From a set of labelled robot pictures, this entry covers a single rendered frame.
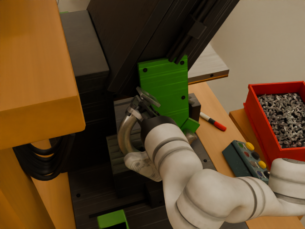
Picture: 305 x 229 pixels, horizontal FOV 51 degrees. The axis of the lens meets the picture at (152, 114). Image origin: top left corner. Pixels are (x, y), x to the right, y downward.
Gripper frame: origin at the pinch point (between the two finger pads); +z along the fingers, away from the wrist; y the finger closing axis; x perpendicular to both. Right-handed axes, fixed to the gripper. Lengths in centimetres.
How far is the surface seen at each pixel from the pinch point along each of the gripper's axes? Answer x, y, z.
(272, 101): -21, -56, 27
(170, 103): -3.4, -7.1, 2.9
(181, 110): -3.4, -10.7, 2.9
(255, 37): -67, -164, 201
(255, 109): -15, -51, 25
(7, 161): 13.6, 22.4, -18.3
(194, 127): -1.6, -17.1, 2.7
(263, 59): -53, -162, 170
